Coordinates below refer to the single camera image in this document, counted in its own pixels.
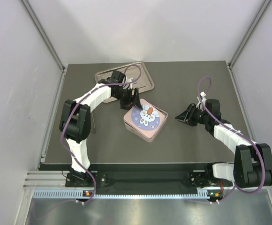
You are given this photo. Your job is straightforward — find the purple cable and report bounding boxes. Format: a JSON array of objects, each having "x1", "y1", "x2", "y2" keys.
[
  {"x1": 198, "y1": 76, "x2": 267, "y2": 205},
  {"x1": 60, "y1": 65, "x2": 143, "y2": 203}
]

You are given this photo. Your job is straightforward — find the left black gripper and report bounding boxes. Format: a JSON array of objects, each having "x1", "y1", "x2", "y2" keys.
[{"x1": 113, "y1": 87, "x2": 142, "y2": 112}]

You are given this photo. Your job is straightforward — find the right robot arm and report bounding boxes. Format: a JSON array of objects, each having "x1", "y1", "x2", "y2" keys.
[{"x1": 176, "y1": 99, "x2": 272, "y2": 188}]

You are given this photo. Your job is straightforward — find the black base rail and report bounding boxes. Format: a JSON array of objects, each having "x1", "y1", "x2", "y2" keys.
[{"x1": 65, "y1": 163, "x2": 232, "y2": 195}]

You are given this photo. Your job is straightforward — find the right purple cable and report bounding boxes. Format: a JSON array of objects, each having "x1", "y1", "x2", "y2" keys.
[{"x1": 198, "y1": 76, "x2": 267, "y2": 205}]

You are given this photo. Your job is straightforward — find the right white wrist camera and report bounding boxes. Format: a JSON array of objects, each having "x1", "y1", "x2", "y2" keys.
[{"x1": 196, "y1": 91, "x2": 206, "y2": 111}]

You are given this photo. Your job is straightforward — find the pink square tin box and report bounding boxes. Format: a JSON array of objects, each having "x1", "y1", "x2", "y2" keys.
[{"x1": 123, "y1": 110, "x2": 168, "y2": 143}]

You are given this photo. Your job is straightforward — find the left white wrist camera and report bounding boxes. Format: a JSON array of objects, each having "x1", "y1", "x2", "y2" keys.
[{"x1": 124, "y1": 77, "x2": 134, "y2": 89}]

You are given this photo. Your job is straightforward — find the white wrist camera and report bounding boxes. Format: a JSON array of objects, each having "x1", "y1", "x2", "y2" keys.
[
  {"x1": 124, "y1": 77, "x2": 134, "y2": 89},
  {"x1": 196, "y1": 91, "x2": 206, "y2": 111}
]

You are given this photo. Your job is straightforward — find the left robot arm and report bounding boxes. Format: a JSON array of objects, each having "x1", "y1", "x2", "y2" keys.
[{"x1": 59, "y1": 70, "x2": 142, "y2": 186}]

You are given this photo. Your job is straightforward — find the metal tongs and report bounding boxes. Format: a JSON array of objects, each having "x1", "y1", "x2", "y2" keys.
[{"x1": 91, "y1": 113, "x2": 96, "y2": 134}]

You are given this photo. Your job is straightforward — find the silver metal tray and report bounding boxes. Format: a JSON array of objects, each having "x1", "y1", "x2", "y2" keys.
[{"x1": 94, "y1": 61, "x2": 155, "y2": 93}]

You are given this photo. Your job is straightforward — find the silver tin lid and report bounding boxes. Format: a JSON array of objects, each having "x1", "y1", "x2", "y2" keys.
[{"x1": 125, "y1": 99, "x2": 161, "y2": 127}]

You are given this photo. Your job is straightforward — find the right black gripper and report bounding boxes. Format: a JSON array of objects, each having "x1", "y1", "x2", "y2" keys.
[{"x1": 175, "y1": 103, "x2": 210, "y2": 127}]

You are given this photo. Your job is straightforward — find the white cable duct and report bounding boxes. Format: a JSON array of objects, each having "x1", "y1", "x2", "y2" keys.
[{"x1": 33, "y1": 189, "x2": 222, "y2": 199}]

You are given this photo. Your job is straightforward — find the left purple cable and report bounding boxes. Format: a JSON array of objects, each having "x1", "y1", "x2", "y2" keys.
[{"x1": 60, "y1": 65, "x2": 143, "y2": 203}]

